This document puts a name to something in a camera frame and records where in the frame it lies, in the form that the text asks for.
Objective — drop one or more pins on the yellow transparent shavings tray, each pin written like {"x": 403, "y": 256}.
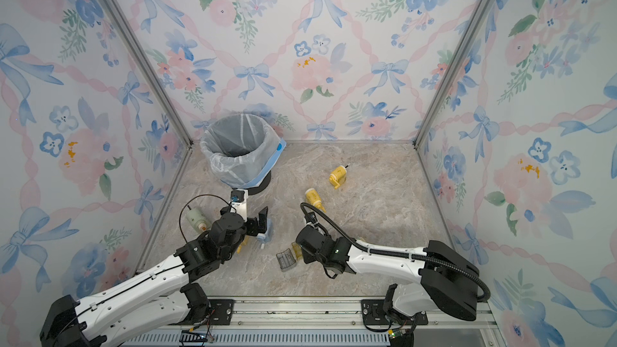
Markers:
{"x": 297, "y": 251}

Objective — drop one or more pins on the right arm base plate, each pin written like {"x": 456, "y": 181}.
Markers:
{"x": 375, "y": 317}

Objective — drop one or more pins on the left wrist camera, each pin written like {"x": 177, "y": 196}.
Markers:
{"x": 238, "y": 200}

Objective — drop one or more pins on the black trash bin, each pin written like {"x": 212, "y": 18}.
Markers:
{"x": 262, "y": 186}

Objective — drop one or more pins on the dark shavings tray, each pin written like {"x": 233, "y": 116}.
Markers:
{"x": 286, "y": 260}

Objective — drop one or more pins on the yellow pencil sharpener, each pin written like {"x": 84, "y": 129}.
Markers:
{"x": 338, "y": 176}
{"x": 242, "y": 244}
{"x": 313, "y": 198}

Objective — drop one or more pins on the corner aluminium post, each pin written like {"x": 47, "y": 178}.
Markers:
{"x": 147, "y": 70}
{"x": 468, "y": 37}

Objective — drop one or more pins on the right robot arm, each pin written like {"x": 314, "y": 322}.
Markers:
{"x": 436, "y": 277}

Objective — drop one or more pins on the left corner aluminium post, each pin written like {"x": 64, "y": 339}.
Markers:
{"x": 147, "y": 70}

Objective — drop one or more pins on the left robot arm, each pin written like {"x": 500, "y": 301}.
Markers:
{"x": 168, "y": 293}

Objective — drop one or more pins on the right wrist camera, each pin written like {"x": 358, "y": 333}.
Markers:
{"x": 311, "y": 219}

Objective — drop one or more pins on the clear trash bag blue band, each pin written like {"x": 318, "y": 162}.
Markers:
{"x": 241, "y": 148}

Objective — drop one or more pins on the right corner aluminium post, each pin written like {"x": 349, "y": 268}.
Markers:
{"x": 468, "y": 37}

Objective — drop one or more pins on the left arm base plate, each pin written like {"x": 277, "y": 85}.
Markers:
{"x": 216, "y": 312}

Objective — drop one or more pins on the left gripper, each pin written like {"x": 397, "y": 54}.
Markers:
{"x": 256, "y": 228}

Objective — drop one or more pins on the blue pencil sharpener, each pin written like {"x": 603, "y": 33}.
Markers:
{"x": 264, "y": 238}

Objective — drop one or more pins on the green pencil sharpener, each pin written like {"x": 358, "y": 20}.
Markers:
{"x": 198, "y": 221}

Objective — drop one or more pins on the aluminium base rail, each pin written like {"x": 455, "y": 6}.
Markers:
{"x": 321, "y": 321}

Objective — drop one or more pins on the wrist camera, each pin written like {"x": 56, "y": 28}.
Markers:
{"x": 238, "y": 200}
{"x": 311, "y": 219}

